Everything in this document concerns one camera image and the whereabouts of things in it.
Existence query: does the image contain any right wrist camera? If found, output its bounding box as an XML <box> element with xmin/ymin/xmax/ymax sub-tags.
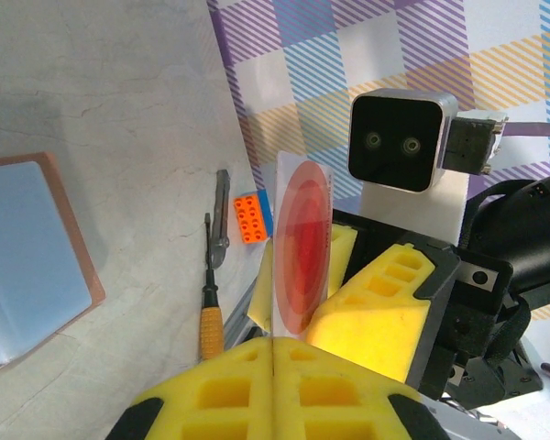
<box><xmin>347</xmin><ymin>88</ymin><xmax>509</xmax><ymax>247</ymax></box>

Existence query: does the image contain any grey metal hand tool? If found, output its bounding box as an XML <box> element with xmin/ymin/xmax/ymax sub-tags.
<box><xmin>209</xmin><ymin>169</ymin><xmax>233</xmax><ymax>270</ymax></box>

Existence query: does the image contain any red circle credit card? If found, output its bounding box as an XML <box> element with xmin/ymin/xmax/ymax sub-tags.
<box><xmin>269</xmin><ymin>150</ymin><xmax>336</xmax><ymax>341</ymax></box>

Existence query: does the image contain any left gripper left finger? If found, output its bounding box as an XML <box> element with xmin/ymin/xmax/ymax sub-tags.
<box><xmin>107</xmin><ymin>336</ymin><xmax>275</xmax><ymax>440</ymax></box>

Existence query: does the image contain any blue toy brick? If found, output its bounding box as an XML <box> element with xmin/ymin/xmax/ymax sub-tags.
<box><xmin>256</xmin><ymin>187</ymin><xmax>275</xmax><ymax>239</ymax></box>

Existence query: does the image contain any brown leather card holder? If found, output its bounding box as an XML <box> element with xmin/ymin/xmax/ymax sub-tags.
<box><xmin>0</xmin><ymin>152</ymin><xmax>107</xmax><ymax>381</ymax></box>

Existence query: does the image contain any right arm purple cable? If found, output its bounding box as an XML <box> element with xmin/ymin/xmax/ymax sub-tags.
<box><xmin>503</xmin><ymin>120</ymin><xmax>550</xmax><ymax>138</ymax></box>

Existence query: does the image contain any orange toy brick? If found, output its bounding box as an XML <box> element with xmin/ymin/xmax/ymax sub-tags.
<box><xmin>233</xmin><ymin>191</ymin><xmax>270</xmax><ymax>245</ymax></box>

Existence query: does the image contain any yellow handled screwdriver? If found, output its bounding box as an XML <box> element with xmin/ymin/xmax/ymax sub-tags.
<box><xmin>197</xmin><ymin>213</ymin><xmax>226</xmax><ymax>361</ymax></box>

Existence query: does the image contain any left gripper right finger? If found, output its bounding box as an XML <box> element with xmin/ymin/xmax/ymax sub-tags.
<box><xmin>272</xmin><ymin>338</ymin><xmax>450</xmax><ymax>440</ymax></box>

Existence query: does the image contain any right aluminium side rail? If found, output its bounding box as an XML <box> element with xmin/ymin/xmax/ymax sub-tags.
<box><xmin>222</xmin><ymin>279</ymin><xmax>276</xmax><ymax>354</ymax></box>

